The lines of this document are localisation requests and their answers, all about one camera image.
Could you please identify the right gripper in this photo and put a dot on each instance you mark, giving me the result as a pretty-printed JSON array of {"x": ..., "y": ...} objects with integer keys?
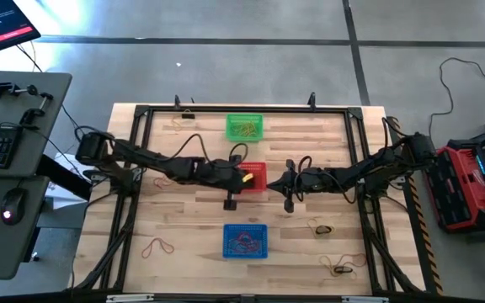
[{"x": 314, "y": 179}]

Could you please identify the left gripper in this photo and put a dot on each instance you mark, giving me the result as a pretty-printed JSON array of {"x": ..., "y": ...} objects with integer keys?
[{"x": 213, "y": 172}]

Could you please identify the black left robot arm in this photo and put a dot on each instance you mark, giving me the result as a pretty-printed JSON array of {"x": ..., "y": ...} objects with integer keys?
[{"x": 141, "y": 155}]

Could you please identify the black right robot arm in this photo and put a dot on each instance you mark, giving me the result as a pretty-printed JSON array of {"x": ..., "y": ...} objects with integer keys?
[{"x": 385, "y": 164}]

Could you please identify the black rubber band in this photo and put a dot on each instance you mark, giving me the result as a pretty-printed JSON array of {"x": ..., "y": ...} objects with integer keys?
[
  {"x": 323, "y": 230},
  {"x": 342, "y": 269}
]

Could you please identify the red rubber bands heap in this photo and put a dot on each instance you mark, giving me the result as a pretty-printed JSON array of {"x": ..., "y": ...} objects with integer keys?
[{"x": 244, "y": 244}]

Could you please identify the red rubber band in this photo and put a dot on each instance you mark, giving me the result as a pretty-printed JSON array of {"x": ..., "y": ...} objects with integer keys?
[
  {"x": 358, "y": 258},
  {"x": 160, "y": 182},
  {"x": 158, "y": 240}
]

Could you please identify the red plastic basket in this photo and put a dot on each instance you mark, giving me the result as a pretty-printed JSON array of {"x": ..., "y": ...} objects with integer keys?
[{"x": 260, "y": 185}]

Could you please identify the blue plastic basket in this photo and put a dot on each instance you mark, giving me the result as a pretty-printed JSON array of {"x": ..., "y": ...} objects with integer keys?
[{"x": 244, "y": 227}]

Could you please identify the green plastic basket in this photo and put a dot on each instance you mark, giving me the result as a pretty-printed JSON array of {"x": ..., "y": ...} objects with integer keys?
[{"x": 228, "y": 126}]

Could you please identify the black yellow hazard strip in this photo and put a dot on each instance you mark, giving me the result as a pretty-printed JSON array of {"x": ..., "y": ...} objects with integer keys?
[{"x": 427, "y": 244}]

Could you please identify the red and black tool case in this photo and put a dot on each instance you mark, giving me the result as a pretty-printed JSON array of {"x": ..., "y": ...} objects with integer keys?
[{"x": 461, "y": 185}]

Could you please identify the white paper sheet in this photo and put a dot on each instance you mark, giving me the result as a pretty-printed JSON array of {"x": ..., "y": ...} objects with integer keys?
[{"x": 59, "y": 198}]

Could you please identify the black desk clamp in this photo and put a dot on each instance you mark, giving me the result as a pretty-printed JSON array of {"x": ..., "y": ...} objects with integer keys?
[
  {"x": 32, "y": 114},
  {"x": 2, "y": 89}
]

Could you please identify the black computer mouse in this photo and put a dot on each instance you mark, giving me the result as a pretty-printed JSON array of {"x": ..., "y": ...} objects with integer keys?
[{"x": 13, "y": 206}]

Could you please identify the black aluminium table frame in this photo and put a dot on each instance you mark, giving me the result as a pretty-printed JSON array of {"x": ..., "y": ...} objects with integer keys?
[{"x": 289, "y": 110}]

